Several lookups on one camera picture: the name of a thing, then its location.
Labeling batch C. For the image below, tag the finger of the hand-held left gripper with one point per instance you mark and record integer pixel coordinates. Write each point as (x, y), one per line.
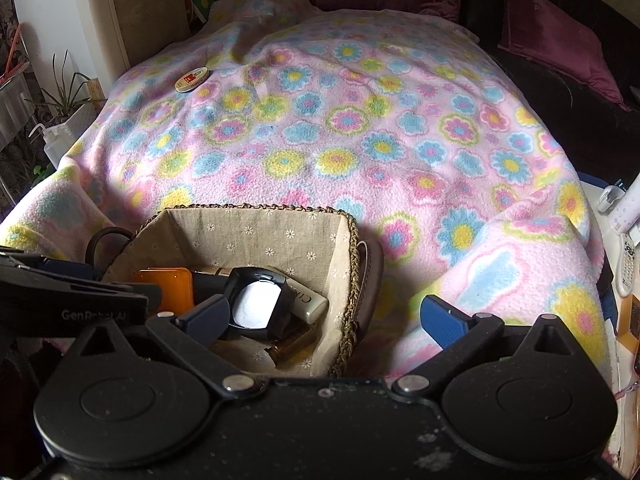
(70, 268)

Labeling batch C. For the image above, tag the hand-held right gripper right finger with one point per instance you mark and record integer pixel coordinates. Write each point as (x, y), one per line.
(442, 321)

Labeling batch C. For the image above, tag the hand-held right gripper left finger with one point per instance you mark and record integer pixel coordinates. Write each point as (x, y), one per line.
(207, 317)

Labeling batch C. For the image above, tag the black and gold lipstick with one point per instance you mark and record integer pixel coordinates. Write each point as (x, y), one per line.
(212, 275)

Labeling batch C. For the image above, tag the orange translucent box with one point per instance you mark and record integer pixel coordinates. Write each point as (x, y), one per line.
(165, 290)

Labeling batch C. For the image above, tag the black square compact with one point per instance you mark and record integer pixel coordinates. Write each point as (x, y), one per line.
(257, 305)

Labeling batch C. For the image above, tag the amber glass bottle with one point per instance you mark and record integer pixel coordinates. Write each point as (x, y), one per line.
(295, 347)

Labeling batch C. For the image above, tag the woven basket with fabric lining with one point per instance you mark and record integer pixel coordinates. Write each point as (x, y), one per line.
(260, 240)

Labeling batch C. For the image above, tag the beige gold cosmetic tube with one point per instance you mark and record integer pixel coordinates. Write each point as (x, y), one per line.
(305, 302)

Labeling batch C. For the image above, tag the white squeeze bottle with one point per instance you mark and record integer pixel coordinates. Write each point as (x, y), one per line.
(52, 147)

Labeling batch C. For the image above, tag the white planter box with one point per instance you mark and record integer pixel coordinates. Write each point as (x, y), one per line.
(82, 127)

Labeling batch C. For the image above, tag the green spiky plant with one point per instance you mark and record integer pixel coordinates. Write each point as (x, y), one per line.
(62, 95)

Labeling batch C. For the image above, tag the clear plastic bin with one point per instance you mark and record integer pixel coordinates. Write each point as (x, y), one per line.
(10, 105)

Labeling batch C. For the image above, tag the pink floral fleece blanket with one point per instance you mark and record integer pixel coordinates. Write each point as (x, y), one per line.
(350, 135)

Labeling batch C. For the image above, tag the red stick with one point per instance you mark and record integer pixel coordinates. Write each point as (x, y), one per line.
(11, 57)

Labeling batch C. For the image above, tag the round cream tin red label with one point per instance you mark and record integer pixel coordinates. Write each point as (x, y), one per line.
(192, 79)

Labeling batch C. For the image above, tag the black sofa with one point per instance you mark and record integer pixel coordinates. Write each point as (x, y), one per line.
(575, 125)

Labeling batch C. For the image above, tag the beige board panel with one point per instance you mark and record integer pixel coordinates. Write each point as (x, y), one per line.
(150, 10)

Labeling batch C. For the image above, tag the small maroon pillow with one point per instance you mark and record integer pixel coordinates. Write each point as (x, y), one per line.
(555, 35)

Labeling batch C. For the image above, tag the wooden picture frame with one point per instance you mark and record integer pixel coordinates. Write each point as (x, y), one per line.
(631, 322)

